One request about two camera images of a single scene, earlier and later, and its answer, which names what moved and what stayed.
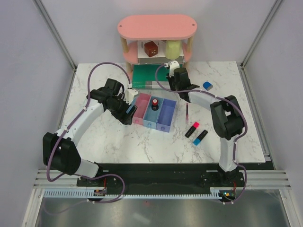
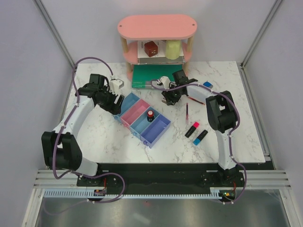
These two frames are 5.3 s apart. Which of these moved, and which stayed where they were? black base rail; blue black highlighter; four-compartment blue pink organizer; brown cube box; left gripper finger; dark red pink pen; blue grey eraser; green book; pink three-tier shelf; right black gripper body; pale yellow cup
Moved: right black gripper body; left gripper finger; four-compartment blue pink organizer
Stayed: green book; dark red pink pen; pale yellow cup; blue grey eraser; blue black highlighter; pink three-tier shelf; black base rail; brown cube box
